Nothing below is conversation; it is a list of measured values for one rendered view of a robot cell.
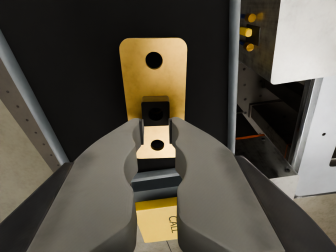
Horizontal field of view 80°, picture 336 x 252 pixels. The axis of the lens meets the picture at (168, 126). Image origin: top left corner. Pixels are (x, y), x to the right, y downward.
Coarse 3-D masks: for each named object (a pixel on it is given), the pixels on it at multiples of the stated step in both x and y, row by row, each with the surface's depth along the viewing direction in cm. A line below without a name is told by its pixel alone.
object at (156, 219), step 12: (144, 204) 21; (156, 204) 20; (168, 204) 20; (144, 216) 21; (156, 216) 21; (168, 216) 21; (144, 228) 22; (156, 228) 22; (168, 228) 22; (144, 240) 23; (156, 240) 23
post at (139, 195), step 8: (176, 176) 23; (136, 184) 22; (144, 184) 22; (152, 184) 22; (160, 184) 22; (168, 184) 22; (176, 184) 22; (136, 192) 22; (144, 192) 22; (152, 192) 22; (160, 192) 22; (168, 192) 22; (176, 192) 22; (136, 200) 22; (144, 200) 22
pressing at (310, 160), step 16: (320, 80) 31; (304, 96) 33; (320, 96) 32; (304, 112) 34; (320, 112) 34; (304, 128) 35; (320, 128) 36; (304, 144) 37; (320, 144) 38; (288, 160) 41; (304, 160) 40; (320, 160) 40; (304, 176) 42; (320, 176) 42; (304, 192) 44; (320, 192) 45
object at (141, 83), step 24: (120, 48) 11; (144, 48) 11; (168, 48) 11; (144, 72) 12; (168, 72) 12; (144, 96) 13; (168, 96) 13; (144, 120) 13; (144, 144) 15; (168, 144) 15
